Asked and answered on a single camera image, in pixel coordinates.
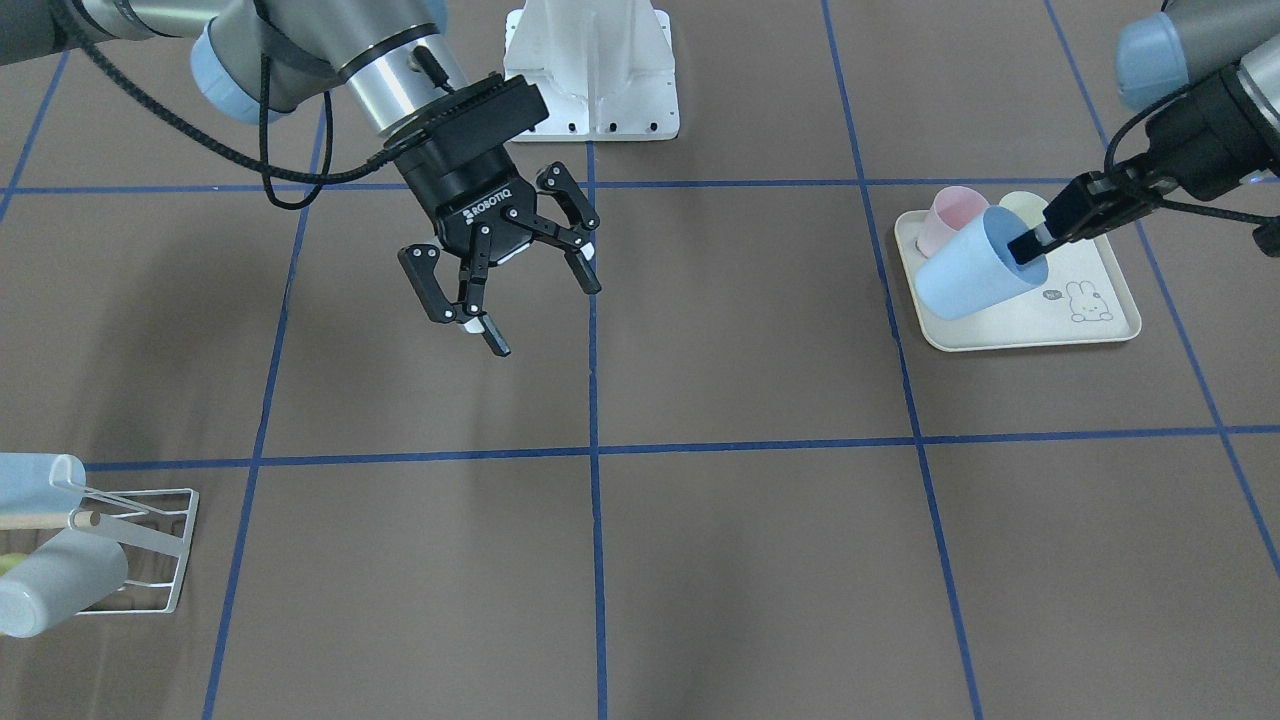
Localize light blue cup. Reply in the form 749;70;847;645
1;452;86;518
914;206;1050;322

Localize white wire cup rack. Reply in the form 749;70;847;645
3;469;200;618

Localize yellow cup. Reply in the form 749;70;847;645
0;553;28;575

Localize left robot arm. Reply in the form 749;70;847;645
1007;1;1279;266

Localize cream plastic tray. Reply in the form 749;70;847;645
893;210;1142;352

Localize pale green cup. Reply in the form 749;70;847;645
998;190;1050;228

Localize pink cup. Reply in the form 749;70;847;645
916;186;989;258

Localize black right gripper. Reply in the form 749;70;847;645
388;74;602;357

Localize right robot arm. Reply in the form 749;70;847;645
3;1;602;357

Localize grey cup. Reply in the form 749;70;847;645
1;529;128;638

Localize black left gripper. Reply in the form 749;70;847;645
1007;65;1277;266

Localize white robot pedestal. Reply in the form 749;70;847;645
503;1;681;143

